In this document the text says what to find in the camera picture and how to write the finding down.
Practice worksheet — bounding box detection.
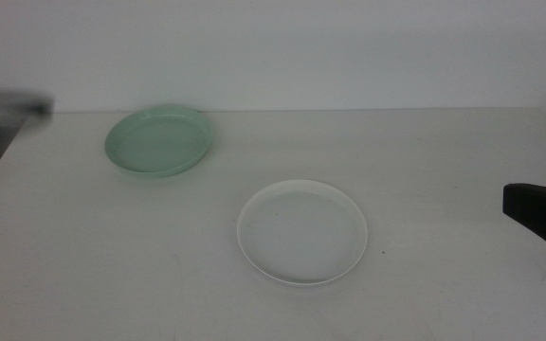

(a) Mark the pale green shallow bowl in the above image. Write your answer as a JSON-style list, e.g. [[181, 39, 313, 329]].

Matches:
[[103, 104, 214, 179]]

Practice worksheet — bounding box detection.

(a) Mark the white shallow bowl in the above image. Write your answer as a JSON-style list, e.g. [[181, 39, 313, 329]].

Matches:
[[236, 179, 369, 287]]

